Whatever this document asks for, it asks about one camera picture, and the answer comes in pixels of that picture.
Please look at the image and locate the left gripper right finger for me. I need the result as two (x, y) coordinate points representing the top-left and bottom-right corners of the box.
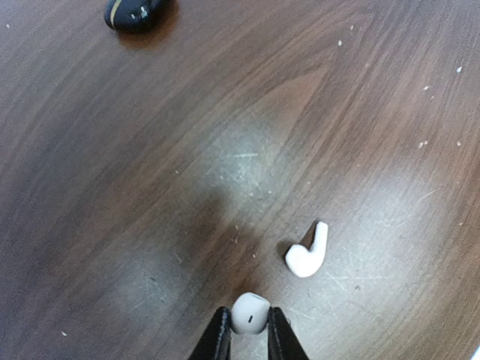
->
(268, 307), (309, 360)

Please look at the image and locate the black earbud charging case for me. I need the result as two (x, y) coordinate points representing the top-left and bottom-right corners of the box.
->
(103, 0), (173, 33)

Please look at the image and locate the white earbud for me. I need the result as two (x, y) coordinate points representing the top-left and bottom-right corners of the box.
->
(231, 292), (271, 335)
(285, 221), (329, 278)

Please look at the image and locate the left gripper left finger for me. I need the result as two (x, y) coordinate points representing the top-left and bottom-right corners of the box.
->
(188, 307), (232, 360)

